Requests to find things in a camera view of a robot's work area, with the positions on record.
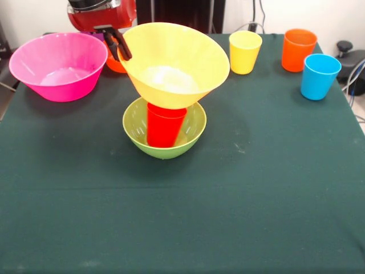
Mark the dark green tablecloth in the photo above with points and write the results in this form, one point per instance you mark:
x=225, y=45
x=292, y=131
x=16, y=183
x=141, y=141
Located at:
x=171, y=199

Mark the orange plastic bowl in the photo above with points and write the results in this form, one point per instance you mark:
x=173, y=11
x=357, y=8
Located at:
x=114, y=66

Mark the orange plastic cup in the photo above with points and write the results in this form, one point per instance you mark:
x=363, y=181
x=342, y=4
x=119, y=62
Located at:
x=296, y=54

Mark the red plastic cup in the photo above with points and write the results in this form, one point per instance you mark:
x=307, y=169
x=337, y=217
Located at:
x=164, y=128

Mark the blue plastic cup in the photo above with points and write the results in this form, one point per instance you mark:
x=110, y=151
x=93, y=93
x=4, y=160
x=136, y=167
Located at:
x=319, y=80

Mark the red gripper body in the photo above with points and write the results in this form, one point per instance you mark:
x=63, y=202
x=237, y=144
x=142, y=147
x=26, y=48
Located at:
x=108, y=18

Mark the yellow plastic bowl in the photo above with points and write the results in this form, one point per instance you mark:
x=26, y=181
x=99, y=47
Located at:
x=176, y=48

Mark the green plastic bowl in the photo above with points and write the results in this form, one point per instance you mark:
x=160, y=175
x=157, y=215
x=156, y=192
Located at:
x=165, y=152

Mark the yellow plastic cup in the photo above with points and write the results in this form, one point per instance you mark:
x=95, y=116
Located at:
x=245, y=57

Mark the pink plastic bowl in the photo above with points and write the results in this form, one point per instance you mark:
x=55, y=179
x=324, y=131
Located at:
x=57, y=57

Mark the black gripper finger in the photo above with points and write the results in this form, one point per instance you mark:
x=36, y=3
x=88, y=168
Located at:
x=123, y=47
x=112, y=47

